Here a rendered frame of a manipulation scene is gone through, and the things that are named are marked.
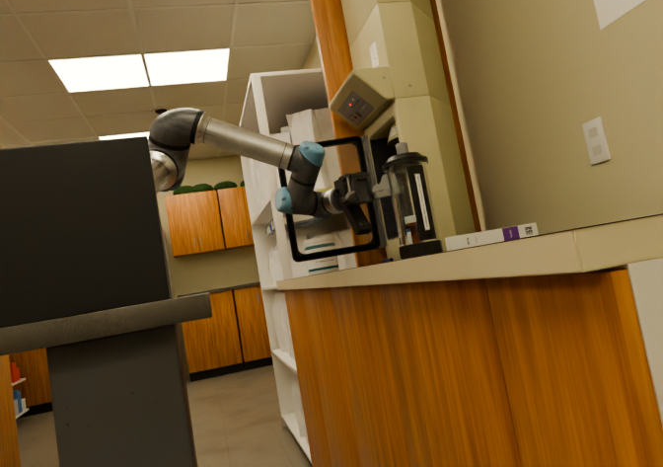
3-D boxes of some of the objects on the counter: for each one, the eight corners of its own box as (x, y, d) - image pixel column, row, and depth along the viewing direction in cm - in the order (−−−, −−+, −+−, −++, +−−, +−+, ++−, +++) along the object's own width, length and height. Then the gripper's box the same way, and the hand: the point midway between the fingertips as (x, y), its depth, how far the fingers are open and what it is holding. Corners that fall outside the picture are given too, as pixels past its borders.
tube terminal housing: (453, 251, 194) (413, 44, 201) (501, 242, 163) (452, -2, 170) (388, 262, 188) (349, 48, 195) (424, 256, 156) (377, 2, 164)
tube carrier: (454, 245, 125) (436, 154, 127) (416, 251, 120) (399, 156, 122) (424, 250, 135) (408, 166, 137) (389, 256, 129) (373, 168, 131)
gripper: (308, 184, 152) (342, 167, 135) (367, 179, 162) (406, 162, 145) (313, 214, 152) (348, 200, 134) (372, 207, 161) (412, 194, 144)
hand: (381, 192), depth 139 cm, fingers open, 14 cm apart
